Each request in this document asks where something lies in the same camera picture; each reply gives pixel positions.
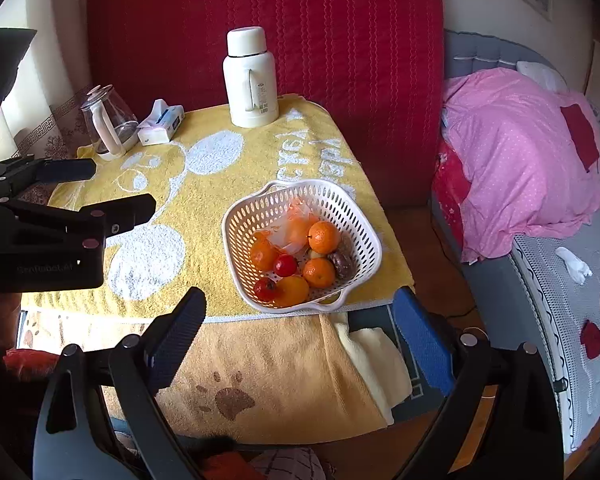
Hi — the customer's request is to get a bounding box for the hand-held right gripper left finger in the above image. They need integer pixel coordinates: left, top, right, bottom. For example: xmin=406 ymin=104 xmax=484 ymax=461
xmin=32 ymin=286 xmax=208 ymax=480

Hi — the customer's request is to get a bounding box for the pink dotted blanket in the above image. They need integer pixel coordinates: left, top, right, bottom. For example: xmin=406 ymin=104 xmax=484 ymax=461
xmin=440 ymin=67 xmax=600 ymax=263

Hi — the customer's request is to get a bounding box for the dark brown mangosteen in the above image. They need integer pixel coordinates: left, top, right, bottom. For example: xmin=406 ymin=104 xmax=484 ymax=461
xmin=328 ymin=251 xmax=353 ymax=279

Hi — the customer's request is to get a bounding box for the pale yellow towel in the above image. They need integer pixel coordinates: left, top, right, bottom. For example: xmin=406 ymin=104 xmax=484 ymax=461
xmin=334 ymin=322 xmax=413 ymax=423

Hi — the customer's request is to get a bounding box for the yellow and white towel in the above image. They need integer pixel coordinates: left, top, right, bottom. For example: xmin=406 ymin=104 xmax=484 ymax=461
xmin=20 ymin=92 xmax=415 ymax=321

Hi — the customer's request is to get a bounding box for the white plastic basket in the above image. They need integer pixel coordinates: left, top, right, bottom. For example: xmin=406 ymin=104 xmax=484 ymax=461
xmin=221 ymin=179 xmax=384 ymax=315

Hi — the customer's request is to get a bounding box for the red tomato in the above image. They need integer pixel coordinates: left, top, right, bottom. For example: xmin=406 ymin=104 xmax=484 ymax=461
xmin=273 ymin=254 xmax=299 ymax=278
xmin=253 ymin=278 xmax=280 ymax=303

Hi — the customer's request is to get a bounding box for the small yellowish orange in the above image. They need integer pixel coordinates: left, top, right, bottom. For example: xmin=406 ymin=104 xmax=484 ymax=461
xmin=273 ymin=275 xmax=311 ymax=308

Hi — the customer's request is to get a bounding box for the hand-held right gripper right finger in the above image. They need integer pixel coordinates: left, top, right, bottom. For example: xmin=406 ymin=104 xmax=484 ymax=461
xmin=392 ymin=286 xmax=566 ymax=480

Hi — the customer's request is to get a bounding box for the dark patterned rug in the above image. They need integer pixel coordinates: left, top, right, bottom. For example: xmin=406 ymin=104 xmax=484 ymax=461
xmin=347 ymin=305 xmax=448 ymax=426

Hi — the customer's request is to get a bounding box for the white pillow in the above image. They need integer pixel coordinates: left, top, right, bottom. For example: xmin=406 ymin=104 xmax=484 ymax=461
xmin=516 ymin=61 xmax=570 ymax=95

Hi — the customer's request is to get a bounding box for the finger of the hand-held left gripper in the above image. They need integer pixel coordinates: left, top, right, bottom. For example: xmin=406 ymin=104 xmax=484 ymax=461
xmin=0 ymin=158 xmax=97 ymax=199
xmin=2 ymin=193 xmax=157 ymax=251

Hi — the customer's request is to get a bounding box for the glass kettle with white handle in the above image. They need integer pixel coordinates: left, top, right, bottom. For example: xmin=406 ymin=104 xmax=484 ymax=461
xmin=81 ymin=85 xmax=140 ymax=162

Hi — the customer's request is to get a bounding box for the red cloth patch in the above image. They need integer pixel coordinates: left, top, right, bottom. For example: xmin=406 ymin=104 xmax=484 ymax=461
xmin=560 ymin=103 xmax=600 ymax=173

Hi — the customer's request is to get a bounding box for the patterned beige curtain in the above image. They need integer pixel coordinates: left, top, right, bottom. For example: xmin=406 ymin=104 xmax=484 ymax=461
xmin=0 ymin=0 xmax=93 ymax=206

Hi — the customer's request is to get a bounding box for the white tissue pack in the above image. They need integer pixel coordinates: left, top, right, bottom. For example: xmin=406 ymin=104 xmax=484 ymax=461
xmin=137 ymin=99 xmax=186 ymax=147

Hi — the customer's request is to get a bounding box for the tangerine with stem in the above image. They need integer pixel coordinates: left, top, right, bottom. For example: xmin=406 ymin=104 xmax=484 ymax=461
xmin=308 ymin=220 xmax=342 ymax=255

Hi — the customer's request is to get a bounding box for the small red cloth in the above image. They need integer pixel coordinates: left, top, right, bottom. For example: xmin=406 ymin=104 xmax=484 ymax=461
xmin=580 ymin=320 xmax=600 ymax=360

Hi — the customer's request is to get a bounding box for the grey bed headboard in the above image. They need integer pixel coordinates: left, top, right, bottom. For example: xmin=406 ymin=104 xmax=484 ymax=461
xmin=442 ymin=29 xmax=571 ymax=93

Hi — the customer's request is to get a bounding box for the large dimpled orange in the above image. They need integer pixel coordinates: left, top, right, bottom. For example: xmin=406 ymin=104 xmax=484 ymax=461
xmin=302 ymin=257 xmax=337 ymax=289

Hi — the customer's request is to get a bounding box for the crumpled white cloth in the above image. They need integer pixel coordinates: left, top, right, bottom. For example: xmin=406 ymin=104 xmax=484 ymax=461
xmin=555 ymin=246 xmax=593 ymax=285

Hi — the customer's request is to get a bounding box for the cream thermos jug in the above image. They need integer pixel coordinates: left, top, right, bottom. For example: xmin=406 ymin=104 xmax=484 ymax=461
xmin=222 ymin=26 xmax=280 ymax=129

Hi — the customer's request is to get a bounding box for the red quilted cushion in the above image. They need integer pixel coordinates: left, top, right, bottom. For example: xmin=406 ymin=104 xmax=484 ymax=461
xmin=86 ymin=0 xmax=443 ymax=211

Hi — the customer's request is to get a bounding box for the plastic bag of tangerines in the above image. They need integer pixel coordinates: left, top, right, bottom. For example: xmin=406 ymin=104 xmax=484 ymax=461
xmin=260 ymin=199 xmax=321 ymax=256

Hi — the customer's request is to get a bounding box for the checked cloth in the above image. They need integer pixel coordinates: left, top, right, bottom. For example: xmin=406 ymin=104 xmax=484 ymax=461
xmin=250 ymin=447 xmax=331 ymax=480

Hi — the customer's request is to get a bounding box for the red patterned bed sheet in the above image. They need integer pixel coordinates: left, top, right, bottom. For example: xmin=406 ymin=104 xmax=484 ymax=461
xmin=432 ymin=140 xmax=473 ymax=263

